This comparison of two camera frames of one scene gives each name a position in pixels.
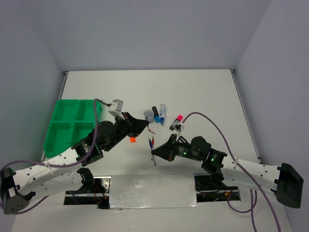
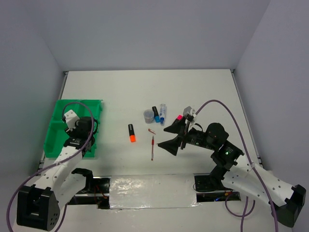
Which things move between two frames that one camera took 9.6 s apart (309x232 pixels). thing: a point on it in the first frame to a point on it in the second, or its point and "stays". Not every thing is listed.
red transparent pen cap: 151,131 stays
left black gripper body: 122,129 to 72,133
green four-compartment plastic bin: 72,120 stays
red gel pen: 152,144 stays
